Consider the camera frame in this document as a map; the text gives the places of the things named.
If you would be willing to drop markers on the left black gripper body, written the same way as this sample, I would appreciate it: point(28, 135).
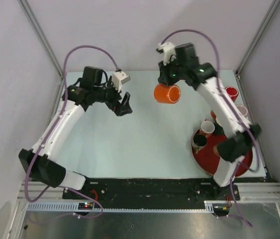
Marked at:
point(108, 95)

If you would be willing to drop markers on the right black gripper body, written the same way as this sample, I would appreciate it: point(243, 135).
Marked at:
point(172, 72)

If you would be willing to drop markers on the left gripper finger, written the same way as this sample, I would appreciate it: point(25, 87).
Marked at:
point(122, 110)
point(125, 102)

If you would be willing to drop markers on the large orange mug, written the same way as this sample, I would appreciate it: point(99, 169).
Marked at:
point(167, 94)

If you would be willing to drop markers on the small orange-red mug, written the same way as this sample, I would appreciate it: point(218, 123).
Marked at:
point(213, 115)

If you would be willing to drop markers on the salmon pink printed mug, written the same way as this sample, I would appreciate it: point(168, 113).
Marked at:
point(207, 128)

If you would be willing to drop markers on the dark green mug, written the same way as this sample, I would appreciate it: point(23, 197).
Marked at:
point(218, 128)

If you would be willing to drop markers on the brown patterned mug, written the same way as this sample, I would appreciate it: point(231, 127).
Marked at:
point(199, 142)

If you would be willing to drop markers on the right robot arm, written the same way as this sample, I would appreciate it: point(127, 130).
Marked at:
point(241, 134)

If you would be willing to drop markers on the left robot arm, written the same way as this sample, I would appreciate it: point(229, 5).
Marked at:
point(41, 160)

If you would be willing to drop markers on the red mug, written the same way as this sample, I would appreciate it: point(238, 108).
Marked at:
point(232, 92)

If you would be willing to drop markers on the mauve mug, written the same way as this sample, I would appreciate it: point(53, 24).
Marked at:
point(243, 110)

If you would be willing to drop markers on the round red tray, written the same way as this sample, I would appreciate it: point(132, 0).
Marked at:
point(208, 159)

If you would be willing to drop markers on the small circuit board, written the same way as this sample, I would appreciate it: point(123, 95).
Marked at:
point(85, 206)

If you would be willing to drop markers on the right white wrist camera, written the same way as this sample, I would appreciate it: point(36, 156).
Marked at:
point(168, 51)

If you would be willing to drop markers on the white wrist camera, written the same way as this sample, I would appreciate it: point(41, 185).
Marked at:
point(119, 78)
point(168, 51)

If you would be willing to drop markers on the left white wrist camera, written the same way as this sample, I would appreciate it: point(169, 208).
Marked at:
point(119, 78)

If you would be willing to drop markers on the right aluminium frame post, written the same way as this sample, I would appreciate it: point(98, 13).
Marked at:
point(263, 27)

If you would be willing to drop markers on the aluminium frame post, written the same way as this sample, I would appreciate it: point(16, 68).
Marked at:
point(33, 21)
point(263, 27)

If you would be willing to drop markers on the left aluminium frame post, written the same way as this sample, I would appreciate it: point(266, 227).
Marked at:
point(33, 21)

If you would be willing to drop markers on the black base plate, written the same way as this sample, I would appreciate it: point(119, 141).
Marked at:
point(154, 194)

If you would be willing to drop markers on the white slotted cable duct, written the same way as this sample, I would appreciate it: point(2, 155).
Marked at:
point(73, 207)

